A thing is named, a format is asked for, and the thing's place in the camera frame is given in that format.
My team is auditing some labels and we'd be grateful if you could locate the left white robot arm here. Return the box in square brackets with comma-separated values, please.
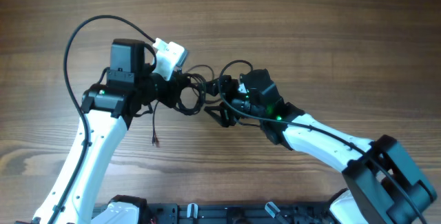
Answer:
[32, 39, 189, 223]

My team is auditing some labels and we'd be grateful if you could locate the thin black USB cable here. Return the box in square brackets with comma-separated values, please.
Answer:
[150, 64, 216, 148]

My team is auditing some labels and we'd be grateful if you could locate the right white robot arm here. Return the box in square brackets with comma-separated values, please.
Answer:
[205, 70, 437, 223]

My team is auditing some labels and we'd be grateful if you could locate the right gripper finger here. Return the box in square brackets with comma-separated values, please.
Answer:
[205, 79, 220, 96]
[204, 105, 229, 127]

